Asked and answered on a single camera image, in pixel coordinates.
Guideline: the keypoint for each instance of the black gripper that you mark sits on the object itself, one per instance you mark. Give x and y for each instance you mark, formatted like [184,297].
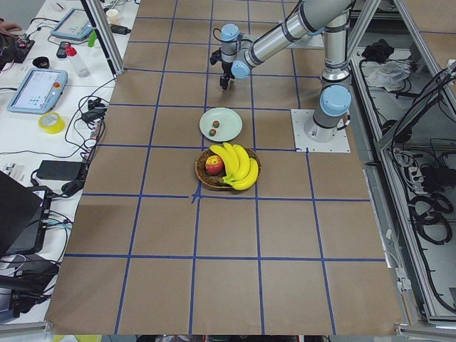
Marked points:
[225,68]

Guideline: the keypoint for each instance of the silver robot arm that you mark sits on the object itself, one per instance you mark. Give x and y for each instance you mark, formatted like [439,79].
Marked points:
[240,53]

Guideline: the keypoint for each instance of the light green round plate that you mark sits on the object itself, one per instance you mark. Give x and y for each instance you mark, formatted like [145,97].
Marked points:
[229,128]

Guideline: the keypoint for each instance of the red yellow apple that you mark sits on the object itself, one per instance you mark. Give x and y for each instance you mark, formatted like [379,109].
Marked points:
[214,165]

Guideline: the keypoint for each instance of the yellow banana bunch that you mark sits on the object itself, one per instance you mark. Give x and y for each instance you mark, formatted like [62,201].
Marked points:
[241,170]

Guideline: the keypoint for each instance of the brown wicker basket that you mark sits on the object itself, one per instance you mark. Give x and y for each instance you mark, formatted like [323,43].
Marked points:
[213,181]

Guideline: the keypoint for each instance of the paper cup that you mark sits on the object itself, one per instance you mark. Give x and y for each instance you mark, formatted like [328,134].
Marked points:
[113,16]

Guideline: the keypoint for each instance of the green marker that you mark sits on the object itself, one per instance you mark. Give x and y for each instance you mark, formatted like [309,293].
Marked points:
[92,39]

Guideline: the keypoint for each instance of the clear water bottle red cap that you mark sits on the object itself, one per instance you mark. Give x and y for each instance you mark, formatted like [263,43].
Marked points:
[76,61]

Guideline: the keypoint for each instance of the black cloth bundle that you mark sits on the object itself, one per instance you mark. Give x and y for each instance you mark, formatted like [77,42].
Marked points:
[380,51]

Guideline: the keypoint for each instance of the blue teach pendant far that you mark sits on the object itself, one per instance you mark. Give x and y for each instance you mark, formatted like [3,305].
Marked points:
[74,26]

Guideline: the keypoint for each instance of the blue teach pendant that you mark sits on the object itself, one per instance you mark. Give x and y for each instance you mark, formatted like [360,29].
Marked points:
[74,26]
[39,91]

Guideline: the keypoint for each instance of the white crumpled cloth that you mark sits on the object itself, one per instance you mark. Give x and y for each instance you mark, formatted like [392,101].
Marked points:
[390,76]

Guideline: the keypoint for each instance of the yellow tape roll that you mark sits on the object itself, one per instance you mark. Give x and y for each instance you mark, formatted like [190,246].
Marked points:
[51,123]

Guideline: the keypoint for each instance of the black power adapter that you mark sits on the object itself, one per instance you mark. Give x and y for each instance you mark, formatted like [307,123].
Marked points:
[59,170]

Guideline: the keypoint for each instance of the black small bowl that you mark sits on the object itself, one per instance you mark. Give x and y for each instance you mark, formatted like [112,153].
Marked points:
[41,62]

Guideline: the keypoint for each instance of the blue teach pendant near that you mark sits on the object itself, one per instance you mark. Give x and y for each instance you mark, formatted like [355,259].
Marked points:
[39,91]

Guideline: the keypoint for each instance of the black laptop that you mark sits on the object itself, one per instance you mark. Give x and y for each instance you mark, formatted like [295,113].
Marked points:
[24,211]

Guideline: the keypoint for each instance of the aluminium frame post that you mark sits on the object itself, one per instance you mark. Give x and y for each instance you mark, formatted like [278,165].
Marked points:
[100,25]

